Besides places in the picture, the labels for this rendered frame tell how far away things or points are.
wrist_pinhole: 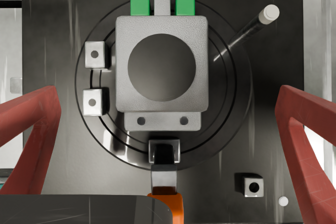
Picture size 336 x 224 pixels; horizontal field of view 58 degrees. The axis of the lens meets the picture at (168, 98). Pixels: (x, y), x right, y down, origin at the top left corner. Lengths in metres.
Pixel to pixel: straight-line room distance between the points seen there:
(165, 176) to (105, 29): 0.13
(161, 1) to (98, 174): 0.15
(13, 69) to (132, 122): 0.20
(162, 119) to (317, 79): 0.17
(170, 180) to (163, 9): 0.10
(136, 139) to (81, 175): 0.06
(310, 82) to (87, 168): 0.21
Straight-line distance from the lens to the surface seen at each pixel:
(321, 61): 0.30
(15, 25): 0.35
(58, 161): 0.28
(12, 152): 0.35
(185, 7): 0.19
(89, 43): 0.23
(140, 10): 0.19
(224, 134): 0.24
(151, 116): 0.17
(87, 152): 0.27
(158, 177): 0.17
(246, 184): 0.26
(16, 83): 0.29
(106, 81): 0.24
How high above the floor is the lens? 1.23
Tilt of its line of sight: 89 degrees down
